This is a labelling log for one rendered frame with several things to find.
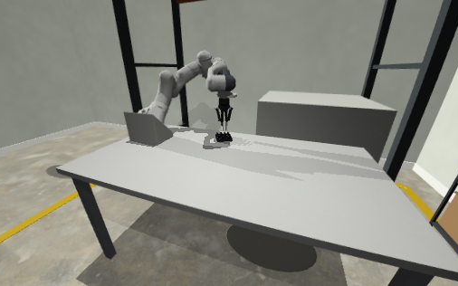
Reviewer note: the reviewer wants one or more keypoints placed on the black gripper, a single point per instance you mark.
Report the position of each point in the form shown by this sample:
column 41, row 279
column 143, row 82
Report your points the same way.
column 224, row 106

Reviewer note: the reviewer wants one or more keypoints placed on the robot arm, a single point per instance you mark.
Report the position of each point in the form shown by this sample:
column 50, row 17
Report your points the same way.
column 223, row 83

